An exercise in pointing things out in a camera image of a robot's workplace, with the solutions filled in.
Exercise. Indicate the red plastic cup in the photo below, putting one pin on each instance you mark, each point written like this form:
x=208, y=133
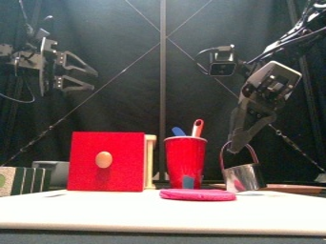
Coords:
x=184, y=162

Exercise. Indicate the pale wooden drawer cabinet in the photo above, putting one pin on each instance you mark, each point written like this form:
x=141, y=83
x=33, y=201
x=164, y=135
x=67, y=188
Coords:
x=149, y=158

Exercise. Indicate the flat pink dough disc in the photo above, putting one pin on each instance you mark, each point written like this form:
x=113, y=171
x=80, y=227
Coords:
x=196, y=194

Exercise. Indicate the brown flat tray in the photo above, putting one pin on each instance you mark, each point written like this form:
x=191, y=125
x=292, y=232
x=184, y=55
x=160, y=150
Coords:
x=296, y=188

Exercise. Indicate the vertical metal frame post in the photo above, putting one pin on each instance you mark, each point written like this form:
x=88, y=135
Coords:
x=161, y=79

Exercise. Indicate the green striped box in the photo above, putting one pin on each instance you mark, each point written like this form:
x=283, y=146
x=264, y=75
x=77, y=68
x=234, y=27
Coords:
x=25, y=181

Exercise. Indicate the round metal dough cutter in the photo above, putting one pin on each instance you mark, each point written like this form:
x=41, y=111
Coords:
x=243, y=178

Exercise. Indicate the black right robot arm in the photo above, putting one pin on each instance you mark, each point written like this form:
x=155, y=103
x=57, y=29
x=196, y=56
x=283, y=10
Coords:
x=296, y=28

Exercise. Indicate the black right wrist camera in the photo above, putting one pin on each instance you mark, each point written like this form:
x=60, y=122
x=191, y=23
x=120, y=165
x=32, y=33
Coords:
x=222, y=63

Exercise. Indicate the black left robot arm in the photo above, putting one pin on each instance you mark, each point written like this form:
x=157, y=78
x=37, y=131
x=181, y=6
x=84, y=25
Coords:
x=18, y=58

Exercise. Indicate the white cutting board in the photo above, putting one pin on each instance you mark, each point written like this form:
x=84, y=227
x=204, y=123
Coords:
x=160, y=213

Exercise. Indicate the wooden drawer with red front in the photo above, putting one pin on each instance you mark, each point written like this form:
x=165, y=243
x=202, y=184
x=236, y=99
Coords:
x=105, y=162

